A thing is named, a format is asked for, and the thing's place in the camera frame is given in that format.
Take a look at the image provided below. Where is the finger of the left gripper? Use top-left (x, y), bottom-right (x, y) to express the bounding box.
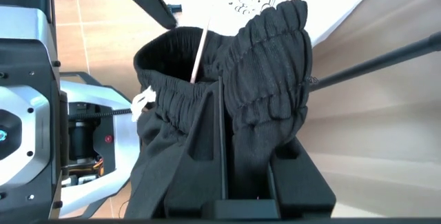
top-left (108, 0), bottom-right (178, 30)

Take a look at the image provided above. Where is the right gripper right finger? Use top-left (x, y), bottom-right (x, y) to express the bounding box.
top-left (267, 136), bottom-right (337, 218)

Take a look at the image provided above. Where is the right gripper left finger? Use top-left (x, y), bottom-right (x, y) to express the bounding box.
top-left (163, 75), bottom-right (229, 218)

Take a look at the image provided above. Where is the pink clothes hanger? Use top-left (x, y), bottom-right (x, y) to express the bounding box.
top-left (189, 0), bottom-right (304, 84)

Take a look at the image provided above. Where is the black garment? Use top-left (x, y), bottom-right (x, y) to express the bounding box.
top-left (123, 0), bottom-right (314, 219)

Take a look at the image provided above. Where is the white printed t-shirt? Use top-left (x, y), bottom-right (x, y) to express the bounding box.
top-left (150, 0), bottom-right (384, 48)

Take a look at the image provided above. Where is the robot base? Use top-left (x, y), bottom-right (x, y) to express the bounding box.
top-left (0, 0), bottom-right (141, 222)

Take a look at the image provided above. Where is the black clothes rack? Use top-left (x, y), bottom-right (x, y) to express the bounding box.
top-left (308, 31), bottom-right (441, 93)

